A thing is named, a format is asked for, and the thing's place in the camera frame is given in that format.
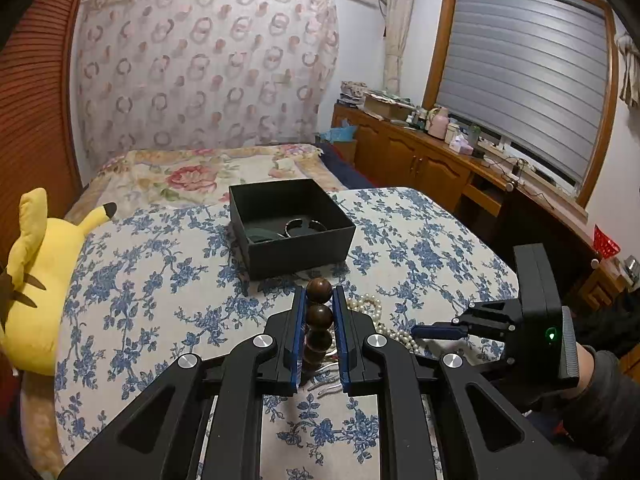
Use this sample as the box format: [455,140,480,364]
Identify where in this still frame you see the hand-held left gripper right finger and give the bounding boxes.
[332,286,584,480]

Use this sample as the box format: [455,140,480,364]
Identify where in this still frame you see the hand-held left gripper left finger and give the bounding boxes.
[57,286,307,480]

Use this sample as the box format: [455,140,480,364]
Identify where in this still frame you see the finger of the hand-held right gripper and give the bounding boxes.
[411,323,519,356]
[452,299,524,329]

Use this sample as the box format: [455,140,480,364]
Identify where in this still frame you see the brown wooden bead bracelet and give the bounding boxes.
[303,277,336,376]

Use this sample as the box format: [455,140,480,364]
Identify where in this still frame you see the silver hair clips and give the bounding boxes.
[301,360,346,399]

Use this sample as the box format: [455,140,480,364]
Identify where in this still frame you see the white pearl necklace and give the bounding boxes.
[347,296,426,356]

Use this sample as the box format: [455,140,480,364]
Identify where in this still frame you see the black square box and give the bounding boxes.
[228,178,357,281]

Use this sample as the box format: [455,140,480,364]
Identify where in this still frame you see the person's right forearm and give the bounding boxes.
[525,342,640,456]

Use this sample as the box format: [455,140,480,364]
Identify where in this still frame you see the red basket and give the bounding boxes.
[593,225,621,260]

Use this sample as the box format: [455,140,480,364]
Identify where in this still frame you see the silver bangle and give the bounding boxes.
[283,217,329,239]

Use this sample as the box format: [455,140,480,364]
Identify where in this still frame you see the blue floral tablecloth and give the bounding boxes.
[54,187,521,480]

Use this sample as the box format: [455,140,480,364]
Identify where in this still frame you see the wooden cabinet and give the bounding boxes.
[331,102,601,263]

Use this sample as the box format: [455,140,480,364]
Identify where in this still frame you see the dark blue bedsheet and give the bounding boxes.
[319,141,382,192]

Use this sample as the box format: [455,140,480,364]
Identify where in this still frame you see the pink thermos jug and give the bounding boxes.
[427,107,450,140]

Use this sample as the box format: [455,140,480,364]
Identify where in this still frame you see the blue plastic bag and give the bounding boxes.
[318,125,359,145]

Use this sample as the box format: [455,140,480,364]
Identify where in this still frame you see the pink floral blanket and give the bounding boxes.
[65,142,351,221]

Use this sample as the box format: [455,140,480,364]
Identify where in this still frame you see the flat cardboard box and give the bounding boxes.
[362,92,417,122]

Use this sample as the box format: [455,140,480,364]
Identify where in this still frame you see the grey window blind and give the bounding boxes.
[435,0,612,187]

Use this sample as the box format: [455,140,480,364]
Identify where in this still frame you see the stack of papers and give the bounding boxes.
[340,80,372,109]

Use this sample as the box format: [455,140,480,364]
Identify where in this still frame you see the hanging cream cloth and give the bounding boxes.
[615,32,640,107]

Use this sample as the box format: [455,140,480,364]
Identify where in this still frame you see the yellow plush toy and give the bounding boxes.
[0,187,118,376]

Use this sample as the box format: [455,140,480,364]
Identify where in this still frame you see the beige window curtain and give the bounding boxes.
[382,0,419,97]

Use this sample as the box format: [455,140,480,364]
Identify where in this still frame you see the wooden louvre wardrobe door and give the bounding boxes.
[0,0,94,271]

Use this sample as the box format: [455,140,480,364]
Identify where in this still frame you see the black cable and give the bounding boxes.
[481,155,576,200]

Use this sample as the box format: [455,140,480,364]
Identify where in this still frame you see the ring patterned curtain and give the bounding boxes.
[75,0,342,173]

